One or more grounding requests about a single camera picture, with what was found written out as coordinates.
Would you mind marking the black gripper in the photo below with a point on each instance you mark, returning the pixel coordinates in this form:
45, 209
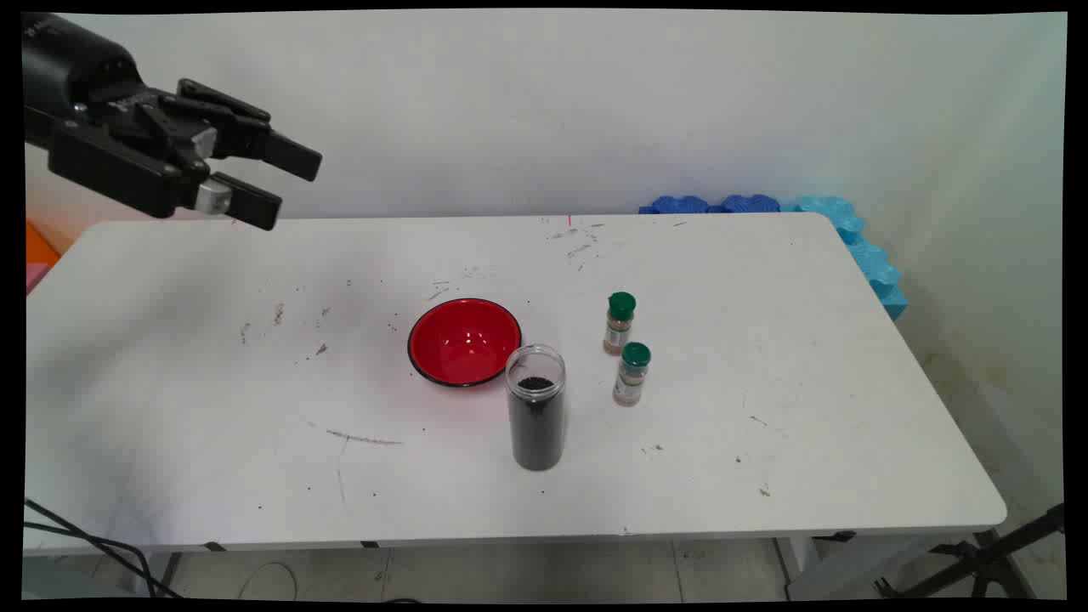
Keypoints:
81, 64

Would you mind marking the clear jar of black seeds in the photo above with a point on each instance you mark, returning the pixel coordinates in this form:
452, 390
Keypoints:
536, 425

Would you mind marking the orange foam mat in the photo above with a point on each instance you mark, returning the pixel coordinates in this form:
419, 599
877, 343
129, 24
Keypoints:
38, 245

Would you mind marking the pink foam mat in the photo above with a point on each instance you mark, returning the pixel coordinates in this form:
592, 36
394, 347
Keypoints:
36, 276

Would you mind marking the red bowl with black rim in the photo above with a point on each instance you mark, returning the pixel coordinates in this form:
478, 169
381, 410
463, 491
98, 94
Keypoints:
463, 344

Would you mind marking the green-capped spice bottle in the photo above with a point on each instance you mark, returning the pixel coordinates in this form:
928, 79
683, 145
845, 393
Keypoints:
631, 378
620, 327

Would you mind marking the dark blue foam mat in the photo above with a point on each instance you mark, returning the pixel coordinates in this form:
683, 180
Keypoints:
750, 203
677, 205

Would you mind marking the light blue foam mat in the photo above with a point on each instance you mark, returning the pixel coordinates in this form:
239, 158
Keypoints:
871, 263

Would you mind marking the black tripod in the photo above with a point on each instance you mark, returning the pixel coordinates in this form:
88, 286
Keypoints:
986, 557

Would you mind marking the white table frame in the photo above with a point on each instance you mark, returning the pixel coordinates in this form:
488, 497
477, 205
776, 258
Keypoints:
799, 561

